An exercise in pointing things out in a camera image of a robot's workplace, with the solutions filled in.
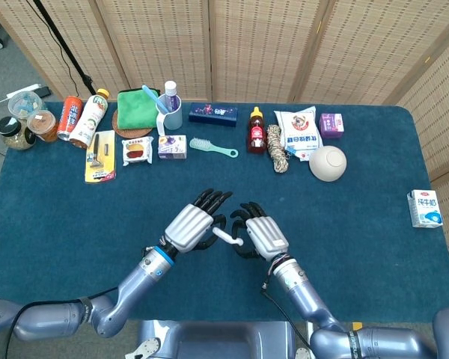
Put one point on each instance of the purple white toothpaste tube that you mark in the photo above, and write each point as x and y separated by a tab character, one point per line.
170	89

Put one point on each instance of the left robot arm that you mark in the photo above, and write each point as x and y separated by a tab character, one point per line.
134	288

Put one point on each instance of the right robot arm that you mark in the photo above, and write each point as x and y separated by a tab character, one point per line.
307	295

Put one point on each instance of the blue binder clip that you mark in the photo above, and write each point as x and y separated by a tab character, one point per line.
290	151

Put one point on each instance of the white cylindrical tube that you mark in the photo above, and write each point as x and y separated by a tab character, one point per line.
224	235

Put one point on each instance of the blue table cloth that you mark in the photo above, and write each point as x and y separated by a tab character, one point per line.
97	224

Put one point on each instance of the orange soda can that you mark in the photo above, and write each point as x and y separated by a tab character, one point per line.
69	117

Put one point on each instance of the white sugar bag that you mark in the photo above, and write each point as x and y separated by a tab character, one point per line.
297	127

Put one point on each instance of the black tripod stand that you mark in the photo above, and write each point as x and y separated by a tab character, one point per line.
60	41

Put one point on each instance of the light blue cup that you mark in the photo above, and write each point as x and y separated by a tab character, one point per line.
174	117

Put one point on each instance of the clear plastic tub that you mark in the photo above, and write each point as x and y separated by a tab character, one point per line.
24	104

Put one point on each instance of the dark blue rectangular box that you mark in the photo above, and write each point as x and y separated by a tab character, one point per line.
213	114

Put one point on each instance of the green folded towel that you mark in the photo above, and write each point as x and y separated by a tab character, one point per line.
134	110

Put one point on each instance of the round woven coaster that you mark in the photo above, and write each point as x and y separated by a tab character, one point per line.
134	133

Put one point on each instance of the blue toothbrush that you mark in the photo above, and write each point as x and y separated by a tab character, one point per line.
151	93

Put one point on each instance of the white blue milk carton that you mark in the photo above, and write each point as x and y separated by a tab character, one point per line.
424	209

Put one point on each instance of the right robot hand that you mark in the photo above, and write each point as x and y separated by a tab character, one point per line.
265	233

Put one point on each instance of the white bottle yellow cap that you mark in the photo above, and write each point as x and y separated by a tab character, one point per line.
88	123

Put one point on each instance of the mint green scrub brush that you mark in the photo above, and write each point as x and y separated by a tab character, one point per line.
200	144

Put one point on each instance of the amber honey bottle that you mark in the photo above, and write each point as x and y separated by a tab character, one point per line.
257	134

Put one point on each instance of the cream upturned bowl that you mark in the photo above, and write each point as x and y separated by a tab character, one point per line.
327	164

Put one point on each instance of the glass jar black lid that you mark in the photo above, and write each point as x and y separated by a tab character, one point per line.
15	136

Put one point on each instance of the plastic jar orange contents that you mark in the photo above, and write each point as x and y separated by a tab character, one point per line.
43	125

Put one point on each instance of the grey robot torso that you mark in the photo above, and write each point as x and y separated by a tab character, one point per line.
217	340

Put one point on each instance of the wrapped snack cake packet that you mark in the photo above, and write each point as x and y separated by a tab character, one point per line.
136	151

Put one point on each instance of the razor on yellow card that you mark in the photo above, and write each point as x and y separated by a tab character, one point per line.
108	164

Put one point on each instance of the small purple box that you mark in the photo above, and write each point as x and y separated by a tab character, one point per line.
331	125

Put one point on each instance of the purple white soap box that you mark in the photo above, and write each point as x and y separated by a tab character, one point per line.
172	147

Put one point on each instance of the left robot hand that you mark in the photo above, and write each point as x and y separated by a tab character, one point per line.
189	224

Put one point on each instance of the white power strip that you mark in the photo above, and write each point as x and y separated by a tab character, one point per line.
22	91

